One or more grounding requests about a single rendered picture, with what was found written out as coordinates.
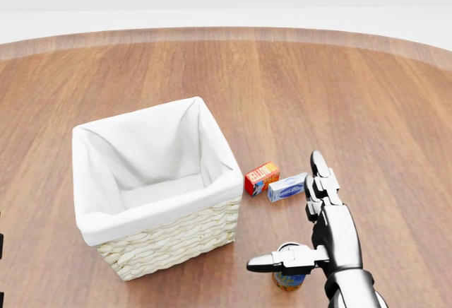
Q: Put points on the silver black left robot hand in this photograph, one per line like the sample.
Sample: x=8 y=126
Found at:
x=1 y=244

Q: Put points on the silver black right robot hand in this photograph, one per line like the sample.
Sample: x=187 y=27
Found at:
x=335 y=230

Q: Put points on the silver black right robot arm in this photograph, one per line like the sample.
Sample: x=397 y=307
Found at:
x=353 y=290

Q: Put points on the alphabet soup tin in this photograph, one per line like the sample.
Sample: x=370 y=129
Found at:
x=290 y=282

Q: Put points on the white lined wicker basket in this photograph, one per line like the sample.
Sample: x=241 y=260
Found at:
x=155 y=181

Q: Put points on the pale blue cream cheese box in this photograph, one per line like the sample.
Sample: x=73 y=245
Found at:
x=286 y=188

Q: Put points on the red butter box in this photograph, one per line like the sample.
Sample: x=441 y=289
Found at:
x=260 y=179

